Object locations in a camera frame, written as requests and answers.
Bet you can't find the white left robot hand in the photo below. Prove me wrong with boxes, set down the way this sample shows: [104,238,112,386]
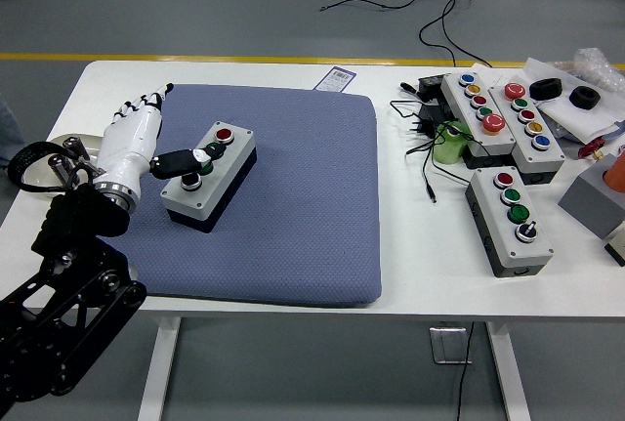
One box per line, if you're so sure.
[93,81,227,193]

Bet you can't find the grey four-button control box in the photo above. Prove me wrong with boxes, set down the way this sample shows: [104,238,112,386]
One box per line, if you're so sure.
[464,166,556,279]
[159,121,258,234]

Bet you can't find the white shallow dish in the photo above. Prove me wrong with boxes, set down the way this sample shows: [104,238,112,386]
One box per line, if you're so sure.
[23,133,106,196]

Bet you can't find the dark cylindrical battery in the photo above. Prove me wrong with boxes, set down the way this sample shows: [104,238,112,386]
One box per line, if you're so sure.
[47,155,74,186]
[62,135,92,161]

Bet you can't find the yellow floor tape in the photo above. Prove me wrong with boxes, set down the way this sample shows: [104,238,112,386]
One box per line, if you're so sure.
[0,52,533,68]

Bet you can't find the person's leg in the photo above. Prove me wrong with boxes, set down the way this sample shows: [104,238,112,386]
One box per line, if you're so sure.
[0,93,26,164]

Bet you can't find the blue-grey padded mat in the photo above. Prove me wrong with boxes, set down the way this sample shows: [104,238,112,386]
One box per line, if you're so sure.
[100,82,383,309]

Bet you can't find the purple barcode label tag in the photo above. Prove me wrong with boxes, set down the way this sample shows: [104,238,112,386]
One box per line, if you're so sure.
[314,65,356,93]

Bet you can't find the white table leg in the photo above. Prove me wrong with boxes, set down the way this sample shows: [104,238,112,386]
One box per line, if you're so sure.
[485,320,532,421]
[136,316,183,421]

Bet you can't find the black power adapter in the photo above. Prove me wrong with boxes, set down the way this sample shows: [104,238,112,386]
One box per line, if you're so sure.
[417,73,453,104]

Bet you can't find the black plug charger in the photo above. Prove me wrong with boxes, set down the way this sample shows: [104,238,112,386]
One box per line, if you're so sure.
[405,101,460,142]

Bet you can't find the green tape roll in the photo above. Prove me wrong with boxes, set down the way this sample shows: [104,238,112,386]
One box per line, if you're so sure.
[433,120,471,165]

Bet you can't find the white paper sheets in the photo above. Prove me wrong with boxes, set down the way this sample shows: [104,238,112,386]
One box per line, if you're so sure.
[471,57,625,143]

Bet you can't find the small red part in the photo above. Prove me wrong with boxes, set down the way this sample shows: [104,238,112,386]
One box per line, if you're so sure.
[578,139,606,158]

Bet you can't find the grey block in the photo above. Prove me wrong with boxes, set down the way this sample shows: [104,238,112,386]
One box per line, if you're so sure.
[558,153,625,241]

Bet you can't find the clear plastic bubble bag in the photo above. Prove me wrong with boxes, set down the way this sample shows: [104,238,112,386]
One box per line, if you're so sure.
[556,47,625,95]

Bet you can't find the orange cylinder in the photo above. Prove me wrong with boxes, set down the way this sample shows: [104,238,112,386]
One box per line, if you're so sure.
[603,154,625,192]

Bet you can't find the small white box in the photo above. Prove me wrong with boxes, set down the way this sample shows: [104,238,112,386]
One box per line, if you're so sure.
[604,230,625,267]

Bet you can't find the black cord with barrel plug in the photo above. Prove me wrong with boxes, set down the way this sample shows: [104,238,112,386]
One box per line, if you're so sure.
[389,98,494,205]

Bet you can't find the black floor cable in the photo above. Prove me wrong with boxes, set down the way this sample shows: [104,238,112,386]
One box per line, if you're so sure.
[319,0,494,69]

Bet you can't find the black cable under table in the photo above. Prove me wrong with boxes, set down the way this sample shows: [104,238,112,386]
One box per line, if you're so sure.
[456,321,476,421]

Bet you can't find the black foam ring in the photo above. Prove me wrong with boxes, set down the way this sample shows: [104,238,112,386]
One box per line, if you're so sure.
[529,77,563,101]
[568,86,602,110]

